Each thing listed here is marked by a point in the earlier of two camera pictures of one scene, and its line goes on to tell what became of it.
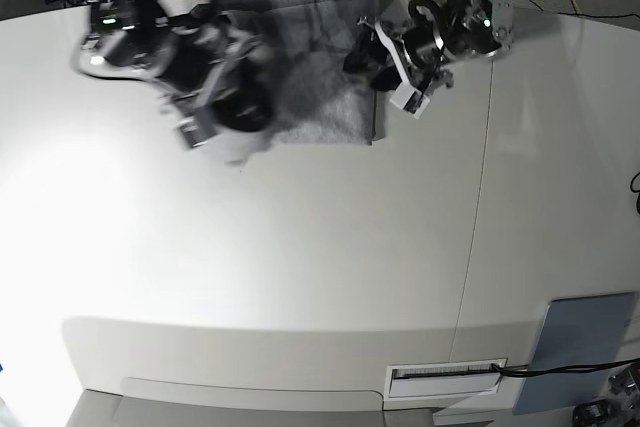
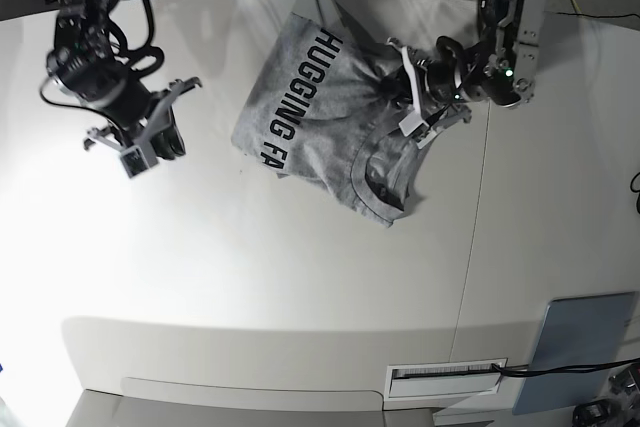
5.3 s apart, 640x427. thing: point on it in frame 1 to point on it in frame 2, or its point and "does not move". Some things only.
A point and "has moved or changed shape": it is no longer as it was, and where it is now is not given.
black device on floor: x=592 y=413 does not move
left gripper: x=226 y=60 to x=133 y=108
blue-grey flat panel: x=575 y=331 does not move
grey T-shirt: x=306 y=37 has moved or changed shape
